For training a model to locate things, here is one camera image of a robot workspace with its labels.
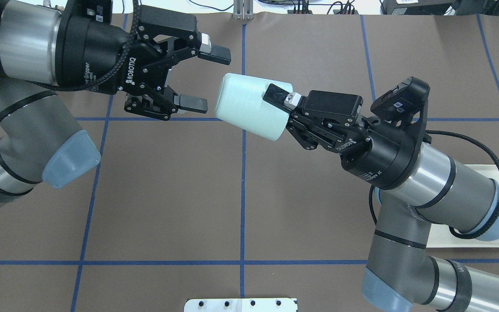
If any cream rabbit tray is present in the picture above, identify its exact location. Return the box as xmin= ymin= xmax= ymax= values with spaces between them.
xmin=423 ymin=164 xmax=499 ymax=248

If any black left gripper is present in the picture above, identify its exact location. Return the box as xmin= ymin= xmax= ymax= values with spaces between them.
xmin=57 ymin=0 xmax=232 ymax=120

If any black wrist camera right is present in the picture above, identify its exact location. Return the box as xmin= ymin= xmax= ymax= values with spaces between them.
xmin=370 ymin=77 xmax=431 ymax=123

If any green cup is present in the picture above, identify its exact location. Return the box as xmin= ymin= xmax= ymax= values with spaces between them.
xmin=214 ymin=73 xmax=293 ymax=141

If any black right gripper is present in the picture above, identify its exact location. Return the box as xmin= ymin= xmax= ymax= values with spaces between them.
xmin=262 ymin=84 xmax=428 ymax=190

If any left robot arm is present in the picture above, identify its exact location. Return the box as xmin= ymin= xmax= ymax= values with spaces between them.
xmin=0 ymin=0 xmax=231 ymax=207

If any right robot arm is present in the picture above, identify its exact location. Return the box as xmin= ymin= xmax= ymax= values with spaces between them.
xmin=263 ymin=77 xmax=499 ymax=312

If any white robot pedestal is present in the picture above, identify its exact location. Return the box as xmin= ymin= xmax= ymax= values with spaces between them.
xmin=183 ymin=298 xmax=298 ymax=312

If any aluminium frame post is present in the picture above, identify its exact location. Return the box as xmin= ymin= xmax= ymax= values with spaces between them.
xmin=233 ymin=0 xmax=255 ymax=20

